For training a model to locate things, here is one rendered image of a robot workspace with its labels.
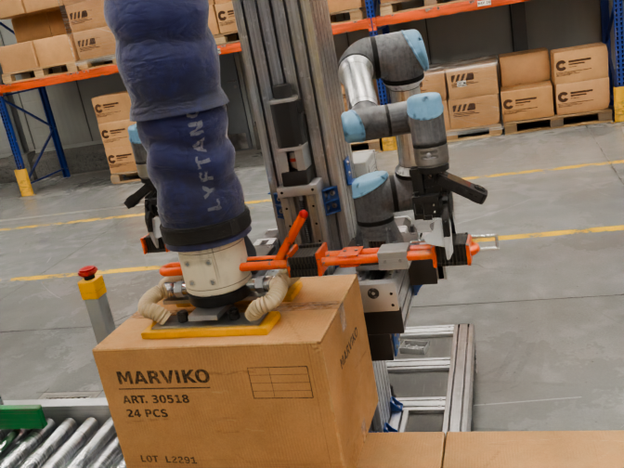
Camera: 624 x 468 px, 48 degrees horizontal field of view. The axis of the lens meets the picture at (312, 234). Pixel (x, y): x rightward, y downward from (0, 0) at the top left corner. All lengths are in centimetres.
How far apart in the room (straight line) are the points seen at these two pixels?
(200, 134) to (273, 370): 57
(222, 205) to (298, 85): 73
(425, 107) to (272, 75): 87
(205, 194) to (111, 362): 49
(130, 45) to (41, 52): 887
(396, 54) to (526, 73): 727
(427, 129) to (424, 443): 98
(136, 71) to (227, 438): 90
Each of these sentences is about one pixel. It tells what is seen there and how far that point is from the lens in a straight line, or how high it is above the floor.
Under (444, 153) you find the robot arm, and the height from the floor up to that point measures 143.
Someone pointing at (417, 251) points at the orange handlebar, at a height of 121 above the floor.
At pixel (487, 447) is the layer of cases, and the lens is 208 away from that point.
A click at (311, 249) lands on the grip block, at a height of 122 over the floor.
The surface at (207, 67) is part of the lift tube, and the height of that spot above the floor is 169.
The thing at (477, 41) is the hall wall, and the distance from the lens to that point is 996.
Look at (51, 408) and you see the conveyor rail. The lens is 277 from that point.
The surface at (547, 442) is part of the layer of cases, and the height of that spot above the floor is 54.
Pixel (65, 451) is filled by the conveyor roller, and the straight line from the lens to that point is 255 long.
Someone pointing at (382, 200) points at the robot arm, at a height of 120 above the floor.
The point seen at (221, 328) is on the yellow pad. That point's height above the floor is 109.
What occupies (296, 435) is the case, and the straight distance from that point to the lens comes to 172.
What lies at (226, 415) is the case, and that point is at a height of 88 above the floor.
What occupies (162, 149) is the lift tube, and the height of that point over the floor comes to 153.
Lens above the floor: 176
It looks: 17 degrees down
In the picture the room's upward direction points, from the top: 11 degrees counter-clockwise
